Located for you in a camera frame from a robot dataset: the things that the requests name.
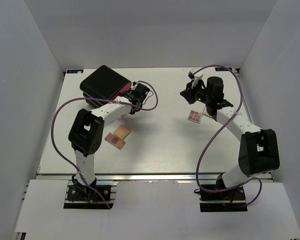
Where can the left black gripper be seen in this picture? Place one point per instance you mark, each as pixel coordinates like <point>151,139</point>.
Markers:
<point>131,113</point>

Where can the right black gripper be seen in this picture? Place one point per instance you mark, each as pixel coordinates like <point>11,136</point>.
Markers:
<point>188,94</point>

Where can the black pink drawer organizer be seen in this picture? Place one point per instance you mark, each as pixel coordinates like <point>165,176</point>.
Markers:
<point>104,83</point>

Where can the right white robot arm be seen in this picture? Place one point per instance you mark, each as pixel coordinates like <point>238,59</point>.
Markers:
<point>224,113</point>

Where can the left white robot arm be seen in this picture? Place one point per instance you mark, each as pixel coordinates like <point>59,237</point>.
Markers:
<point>86,133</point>

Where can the multi-colour blush palette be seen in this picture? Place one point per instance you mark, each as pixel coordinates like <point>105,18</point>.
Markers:
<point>195,116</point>

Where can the right XDOF logo sticker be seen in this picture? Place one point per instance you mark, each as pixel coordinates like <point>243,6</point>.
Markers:
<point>223,69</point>

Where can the xdof logo sticker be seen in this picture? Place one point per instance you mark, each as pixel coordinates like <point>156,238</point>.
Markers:
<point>74,71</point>
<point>223,69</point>

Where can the pink eyeshadow palette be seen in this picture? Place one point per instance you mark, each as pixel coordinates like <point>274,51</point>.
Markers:
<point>114,141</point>

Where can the left XDOF logo sticker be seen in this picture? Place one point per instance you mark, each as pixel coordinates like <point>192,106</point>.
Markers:
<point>74,71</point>

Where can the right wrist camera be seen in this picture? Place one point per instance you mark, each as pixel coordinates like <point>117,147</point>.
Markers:
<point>195,75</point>

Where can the aluminium table frame rail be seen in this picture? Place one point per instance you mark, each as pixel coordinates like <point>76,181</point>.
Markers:
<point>252,120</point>

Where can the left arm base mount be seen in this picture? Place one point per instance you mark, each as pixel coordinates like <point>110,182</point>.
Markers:
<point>75,199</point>

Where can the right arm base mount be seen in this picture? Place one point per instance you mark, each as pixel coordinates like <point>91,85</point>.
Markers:
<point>222,202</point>

